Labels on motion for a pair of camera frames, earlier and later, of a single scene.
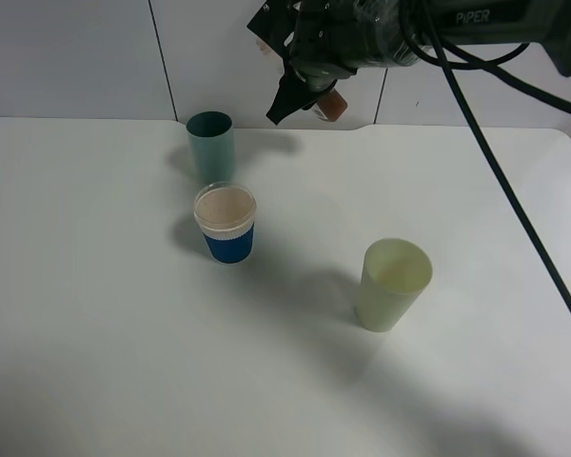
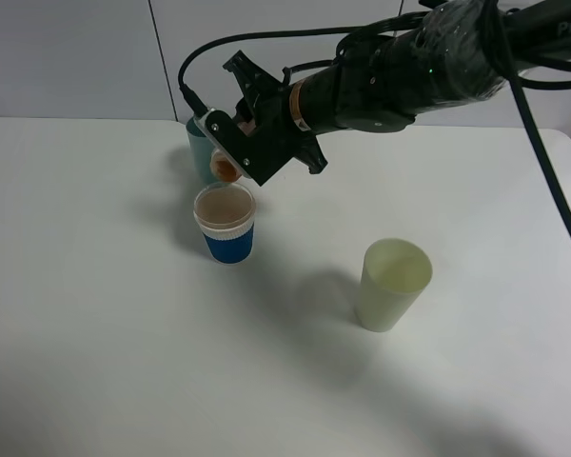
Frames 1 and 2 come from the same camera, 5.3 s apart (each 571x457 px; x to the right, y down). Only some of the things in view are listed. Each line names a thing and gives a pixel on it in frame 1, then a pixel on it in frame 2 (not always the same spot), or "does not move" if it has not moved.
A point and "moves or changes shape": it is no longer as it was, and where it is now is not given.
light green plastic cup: x=396 y=273 does not move
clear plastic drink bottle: x=330 y=106 moves or changes shape
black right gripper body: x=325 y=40 -> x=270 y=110
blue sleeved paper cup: x=226 y=212 does not move
